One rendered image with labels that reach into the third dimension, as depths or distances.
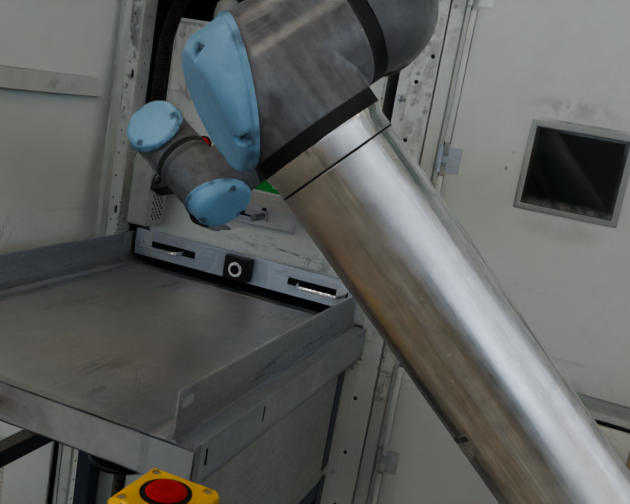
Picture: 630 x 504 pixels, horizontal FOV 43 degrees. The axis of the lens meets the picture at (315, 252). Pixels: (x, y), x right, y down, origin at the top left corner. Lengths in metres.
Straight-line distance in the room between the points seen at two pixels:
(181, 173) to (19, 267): 0.47
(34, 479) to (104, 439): 1.06
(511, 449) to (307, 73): 0.34
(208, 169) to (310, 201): 0.57
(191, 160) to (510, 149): 0.59
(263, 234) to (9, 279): 0.52
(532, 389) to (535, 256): 0.83
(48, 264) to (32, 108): 0.31
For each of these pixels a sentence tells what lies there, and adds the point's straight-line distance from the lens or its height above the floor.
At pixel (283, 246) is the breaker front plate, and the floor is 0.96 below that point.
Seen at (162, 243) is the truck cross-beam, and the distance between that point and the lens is 1.81.
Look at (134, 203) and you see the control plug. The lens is 1.72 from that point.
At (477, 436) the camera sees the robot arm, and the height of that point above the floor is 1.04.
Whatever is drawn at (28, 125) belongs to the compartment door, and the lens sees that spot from 1.68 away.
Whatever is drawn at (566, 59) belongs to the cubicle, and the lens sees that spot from 1.48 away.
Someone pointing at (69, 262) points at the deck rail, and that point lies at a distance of 1.69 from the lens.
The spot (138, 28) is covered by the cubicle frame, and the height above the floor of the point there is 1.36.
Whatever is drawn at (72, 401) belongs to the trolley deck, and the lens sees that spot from 1.11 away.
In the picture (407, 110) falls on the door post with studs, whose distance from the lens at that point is 1.54.
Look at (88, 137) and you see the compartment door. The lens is 1.80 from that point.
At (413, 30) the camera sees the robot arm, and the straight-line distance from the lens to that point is 0.70.
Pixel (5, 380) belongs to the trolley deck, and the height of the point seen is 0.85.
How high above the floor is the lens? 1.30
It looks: 12 degrees down
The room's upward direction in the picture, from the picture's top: 10 degrees clockwise
